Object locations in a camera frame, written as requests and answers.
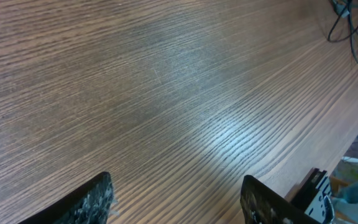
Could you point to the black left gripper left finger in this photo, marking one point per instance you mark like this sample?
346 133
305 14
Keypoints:
89 204

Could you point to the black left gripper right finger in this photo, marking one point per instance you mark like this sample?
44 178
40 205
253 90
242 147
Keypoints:
262 205

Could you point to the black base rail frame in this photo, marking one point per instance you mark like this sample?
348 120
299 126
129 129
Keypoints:
313 197

